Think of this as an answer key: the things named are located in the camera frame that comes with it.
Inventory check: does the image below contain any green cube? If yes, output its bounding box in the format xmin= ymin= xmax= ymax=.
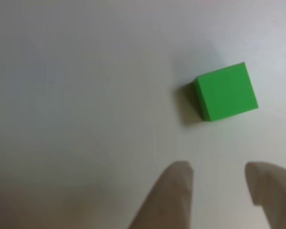
xmin=192 ymin=61 xmax=259 ymax=123

